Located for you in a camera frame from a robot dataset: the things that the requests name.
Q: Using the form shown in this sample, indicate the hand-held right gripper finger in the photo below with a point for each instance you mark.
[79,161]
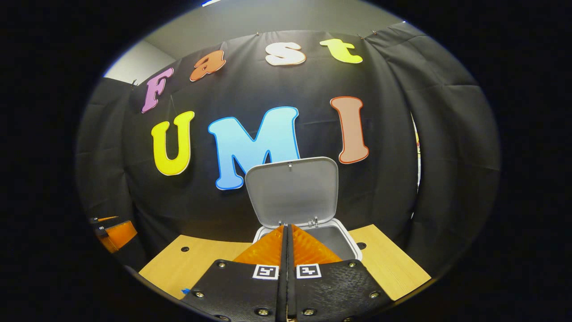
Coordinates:
[281,290]
[291,290]

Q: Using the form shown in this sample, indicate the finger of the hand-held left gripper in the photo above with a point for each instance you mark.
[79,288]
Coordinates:
[118,235]
[105,219]

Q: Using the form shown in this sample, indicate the white desktop garbage bin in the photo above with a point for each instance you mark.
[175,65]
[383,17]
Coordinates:
[292,192]

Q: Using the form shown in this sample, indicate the light wooden desktop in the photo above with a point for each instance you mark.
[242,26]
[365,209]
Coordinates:
[201,264]

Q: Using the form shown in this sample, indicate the black backdrop cloth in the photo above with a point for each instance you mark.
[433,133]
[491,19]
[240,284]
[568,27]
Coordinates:
[380,179]

